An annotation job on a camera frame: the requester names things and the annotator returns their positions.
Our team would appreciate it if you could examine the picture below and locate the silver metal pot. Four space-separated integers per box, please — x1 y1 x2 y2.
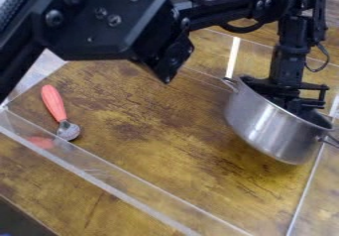
223 76 339 165

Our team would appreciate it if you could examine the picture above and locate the black cable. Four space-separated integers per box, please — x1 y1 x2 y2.
304 41 331 73

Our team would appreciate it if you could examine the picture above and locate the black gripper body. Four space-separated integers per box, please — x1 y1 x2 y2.
240 45 331 115

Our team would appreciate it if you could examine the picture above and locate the clear acrylic enclosure wall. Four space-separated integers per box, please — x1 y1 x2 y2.
0 109 252 236

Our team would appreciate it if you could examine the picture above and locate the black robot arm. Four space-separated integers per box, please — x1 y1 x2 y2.
0 0 328 114

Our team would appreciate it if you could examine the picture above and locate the orange handled metal spoon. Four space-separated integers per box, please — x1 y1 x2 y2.
42 84 82 141

